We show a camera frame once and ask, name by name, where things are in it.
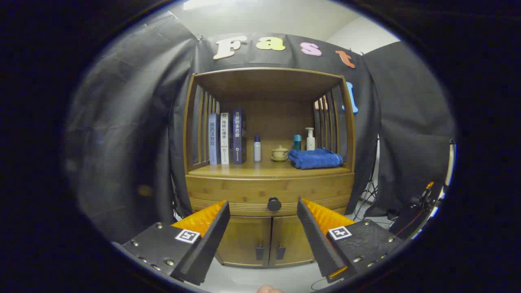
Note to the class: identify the black backdrop cloth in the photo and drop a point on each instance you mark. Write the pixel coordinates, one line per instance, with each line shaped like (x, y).
(134, 142)

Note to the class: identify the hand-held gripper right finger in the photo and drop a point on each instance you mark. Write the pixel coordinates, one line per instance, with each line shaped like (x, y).
(315, 240)

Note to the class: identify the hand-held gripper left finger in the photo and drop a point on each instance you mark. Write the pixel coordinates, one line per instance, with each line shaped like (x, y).
(211, 244)

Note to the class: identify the white bottle with blue cap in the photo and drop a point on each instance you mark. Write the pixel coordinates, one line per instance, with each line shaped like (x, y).
(257, 151)

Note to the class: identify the wooden cabinet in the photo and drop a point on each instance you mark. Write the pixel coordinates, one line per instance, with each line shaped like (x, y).
(264, 85)

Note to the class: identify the white pump bottle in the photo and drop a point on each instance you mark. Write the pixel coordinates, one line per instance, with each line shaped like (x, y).
(310, 142)

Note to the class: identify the light blue book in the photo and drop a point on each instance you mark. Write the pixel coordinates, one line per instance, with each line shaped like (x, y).
(213, 140)

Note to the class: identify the teal bottle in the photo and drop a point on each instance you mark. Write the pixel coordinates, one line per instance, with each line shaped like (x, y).
(297, 142)

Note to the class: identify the white book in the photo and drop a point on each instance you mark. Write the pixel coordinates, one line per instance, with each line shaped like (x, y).
(224, 138)

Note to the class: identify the wooden cabinet door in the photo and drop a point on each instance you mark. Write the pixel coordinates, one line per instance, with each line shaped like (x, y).
(248, 240)
(289, 236)

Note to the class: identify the folded blue towel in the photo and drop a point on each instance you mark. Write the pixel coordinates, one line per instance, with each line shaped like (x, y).
(315, 159)

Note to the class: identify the dark blue book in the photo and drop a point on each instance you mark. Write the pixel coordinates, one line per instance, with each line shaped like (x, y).
(237, 136)

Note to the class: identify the black round drawer knob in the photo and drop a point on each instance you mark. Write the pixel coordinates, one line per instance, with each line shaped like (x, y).
(274, 204)

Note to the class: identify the beige lidded teacup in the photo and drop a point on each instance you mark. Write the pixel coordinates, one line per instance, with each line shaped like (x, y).
(280, 154)

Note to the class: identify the black equipment with orange tip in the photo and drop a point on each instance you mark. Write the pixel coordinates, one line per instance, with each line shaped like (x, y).
(411, 219)

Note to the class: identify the wooden countertop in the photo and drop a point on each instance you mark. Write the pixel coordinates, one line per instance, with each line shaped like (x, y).
(252, 169)

